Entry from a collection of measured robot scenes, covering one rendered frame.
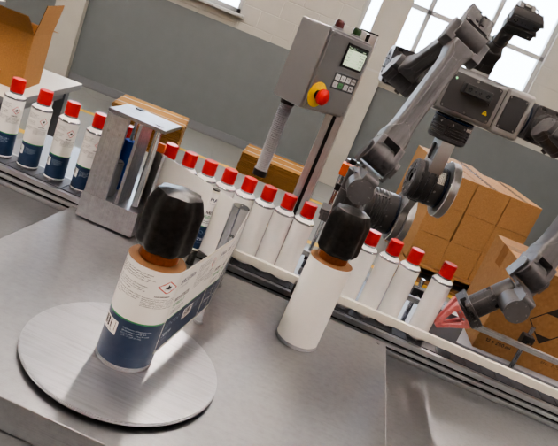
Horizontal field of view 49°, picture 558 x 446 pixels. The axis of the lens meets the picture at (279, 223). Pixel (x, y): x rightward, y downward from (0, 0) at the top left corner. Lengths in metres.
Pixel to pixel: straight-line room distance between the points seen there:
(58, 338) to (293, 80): 0.79
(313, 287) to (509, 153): 6.28
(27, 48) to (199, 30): 4.29
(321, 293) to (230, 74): 5.87
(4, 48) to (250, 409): 2.16
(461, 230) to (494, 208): 0.30
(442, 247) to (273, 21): 3.19
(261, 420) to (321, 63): 0.80
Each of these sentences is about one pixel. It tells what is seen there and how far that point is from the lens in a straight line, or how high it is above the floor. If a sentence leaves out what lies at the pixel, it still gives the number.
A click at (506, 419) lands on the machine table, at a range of 1.56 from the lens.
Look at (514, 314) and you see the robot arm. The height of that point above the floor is 1.06.
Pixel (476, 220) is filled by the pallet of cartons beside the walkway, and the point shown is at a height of 0.62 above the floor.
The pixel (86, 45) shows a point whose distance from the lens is 7.30.
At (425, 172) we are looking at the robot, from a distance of 2.13.
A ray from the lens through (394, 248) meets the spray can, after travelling 1.47.
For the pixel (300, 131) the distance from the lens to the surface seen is 6.98.
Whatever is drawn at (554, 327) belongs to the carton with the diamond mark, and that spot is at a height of 0.99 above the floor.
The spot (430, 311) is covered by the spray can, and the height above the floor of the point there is 0.97.
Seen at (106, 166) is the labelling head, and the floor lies 1.02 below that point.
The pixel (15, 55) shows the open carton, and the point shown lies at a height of 0.92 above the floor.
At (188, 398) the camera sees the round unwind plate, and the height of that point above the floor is 0.89.
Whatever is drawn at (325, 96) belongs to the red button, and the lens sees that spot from 1.43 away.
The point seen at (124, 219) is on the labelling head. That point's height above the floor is 0.92.
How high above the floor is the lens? 1.44
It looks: 17 degrees down
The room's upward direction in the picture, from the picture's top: 22 degrees clockwise
